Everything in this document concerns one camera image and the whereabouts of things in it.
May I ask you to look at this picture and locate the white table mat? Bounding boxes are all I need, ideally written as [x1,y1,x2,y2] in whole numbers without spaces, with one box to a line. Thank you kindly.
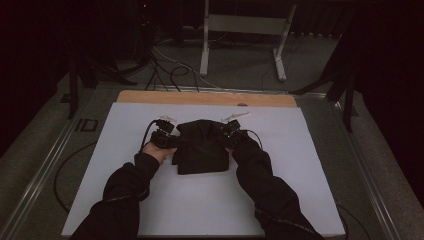
[61,102,346,238]

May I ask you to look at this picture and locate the long metal floor rail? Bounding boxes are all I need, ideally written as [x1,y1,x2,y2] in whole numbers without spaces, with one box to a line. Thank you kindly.
[329,99,403,240]
[0,89,96,240]

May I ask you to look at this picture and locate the person's left hand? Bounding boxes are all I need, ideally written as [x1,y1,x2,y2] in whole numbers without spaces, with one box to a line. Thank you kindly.
[141,141,178,165]

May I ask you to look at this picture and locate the black looped floor cable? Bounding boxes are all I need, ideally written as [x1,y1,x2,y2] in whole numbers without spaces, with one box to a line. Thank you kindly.
[144,54,201,93]

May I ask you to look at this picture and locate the black shorts with blue print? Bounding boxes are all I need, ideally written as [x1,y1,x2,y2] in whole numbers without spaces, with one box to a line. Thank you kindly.
[171,118,234,176]

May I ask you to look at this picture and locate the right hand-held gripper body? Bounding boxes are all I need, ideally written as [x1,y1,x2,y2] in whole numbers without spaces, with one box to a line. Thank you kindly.
[221,112,251,150]

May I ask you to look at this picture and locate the white metal stand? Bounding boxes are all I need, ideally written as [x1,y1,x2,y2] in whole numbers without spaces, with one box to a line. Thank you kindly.
[199,0,298,83]

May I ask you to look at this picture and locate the short metal floor rail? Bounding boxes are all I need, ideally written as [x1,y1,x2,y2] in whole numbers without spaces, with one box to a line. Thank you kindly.
[146,84,328,100]

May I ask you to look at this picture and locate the left hand-held gripper cable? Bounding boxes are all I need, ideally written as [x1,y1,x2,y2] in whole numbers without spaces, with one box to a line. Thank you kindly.
[139,119,160,152]

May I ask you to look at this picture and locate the thin black floor cable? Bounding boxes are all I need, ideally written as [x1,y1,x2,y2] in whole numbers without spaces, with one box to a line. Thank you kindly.
[53,141,98,215]
[335,203,373,240]

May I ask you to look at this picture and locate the hand-held gripper cable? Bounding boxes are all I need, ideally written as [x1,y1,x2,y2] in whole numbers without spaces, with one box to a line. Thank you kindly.
[244,128,264,151]
[139,119,160,152]

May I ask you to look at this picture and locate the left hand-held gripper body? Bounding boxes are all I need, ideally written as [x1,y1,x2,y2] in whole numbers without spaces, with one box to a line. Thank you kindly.
[149,114,178,149]

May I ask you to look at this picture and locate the right hand-held gripper cable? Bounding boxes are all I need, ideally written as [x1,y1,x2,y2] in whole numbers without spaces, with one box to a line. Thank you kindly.
[244,128,264,151]

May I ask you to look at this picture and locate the white floor cable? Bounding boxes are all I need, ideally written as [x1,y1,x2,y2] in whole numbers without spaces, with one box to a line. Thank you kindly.
[152,44,223,90]

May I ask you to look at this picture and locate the black metal stand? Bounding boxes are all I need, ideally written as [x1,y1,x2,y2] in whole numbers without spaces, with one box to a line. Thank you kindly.
[289,33,357,133]
[59,49,138,120]

